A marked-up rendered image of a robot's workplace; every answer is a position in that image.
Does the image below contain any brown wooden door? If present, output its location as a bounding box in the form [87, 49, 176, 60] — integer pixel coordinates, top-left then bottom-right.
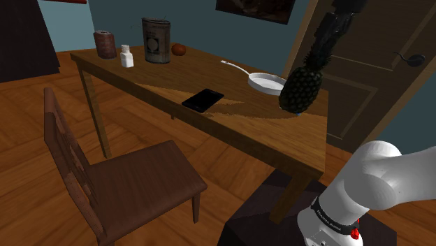
[282, 0, 436, 154]

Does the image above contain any dark pineapple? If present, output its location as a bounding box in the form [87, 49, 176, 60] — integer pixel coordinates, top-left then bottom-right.
[278, 50, 333, 115]

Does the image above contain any white frying pan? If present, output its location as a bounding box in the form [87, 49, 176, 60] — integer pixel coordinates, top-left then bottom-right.
[220, 59, 288, 96]

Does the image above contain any wooden table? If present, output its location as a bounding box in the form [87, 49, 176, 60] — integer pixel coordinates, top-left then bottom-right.
[70, 44, 330, 225]

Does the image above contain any black phone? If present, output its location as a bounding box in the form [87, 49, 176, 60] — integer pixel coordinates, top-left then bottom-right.
[181, 88, 225, 114]

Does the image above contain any orange round fruit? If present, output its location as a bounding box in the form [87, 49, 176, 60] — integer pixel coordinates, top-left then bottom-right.
[170, 43, 187, 57]

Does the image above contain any large grey tin can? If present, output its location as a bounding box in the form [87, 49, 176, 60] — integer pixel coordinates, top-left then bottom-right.
[141, 17, 172, 65]

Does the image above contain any small white bottle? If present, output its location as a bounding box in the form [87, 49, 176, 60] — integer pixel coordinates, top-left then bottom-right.
[119, 44, 135, 68]

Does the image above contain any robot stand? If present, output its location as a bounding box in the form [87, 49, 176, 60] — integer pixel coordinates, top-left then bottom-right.
[217, 169, 398, 246]

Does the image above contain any small reddish brown can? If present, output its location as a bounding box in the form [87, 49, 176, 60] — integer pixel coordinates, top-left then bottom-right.
[93, 29, 118, 61]

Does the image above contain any brown wooden chair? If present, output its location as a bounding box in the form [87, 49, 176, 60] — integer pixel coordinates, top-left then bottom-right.
[43, 87, 209, 246]

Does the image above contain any dark cabinet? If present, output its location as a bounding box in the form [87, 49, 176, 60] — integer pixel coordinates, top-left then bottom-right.
[0, 0, 61, 84]

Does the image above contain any dark wall picture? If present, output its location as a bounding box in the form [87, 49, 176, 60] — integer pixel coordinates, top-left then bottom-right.
[215, 0, 297, 26]

